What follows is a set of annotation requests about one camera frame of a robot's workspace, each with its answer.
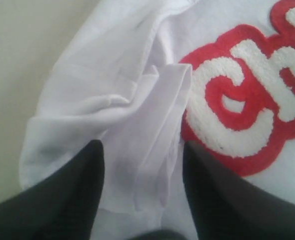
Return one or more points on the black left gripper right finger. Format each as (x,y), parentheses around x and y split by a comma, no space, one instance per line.
(224,206)

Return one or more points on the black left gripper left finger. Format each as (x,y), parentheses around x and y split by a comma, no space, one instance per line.
(61,207)

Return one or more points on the white t-shirt red lettering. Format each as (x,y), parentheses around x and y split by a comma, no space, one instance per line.
(145,77)

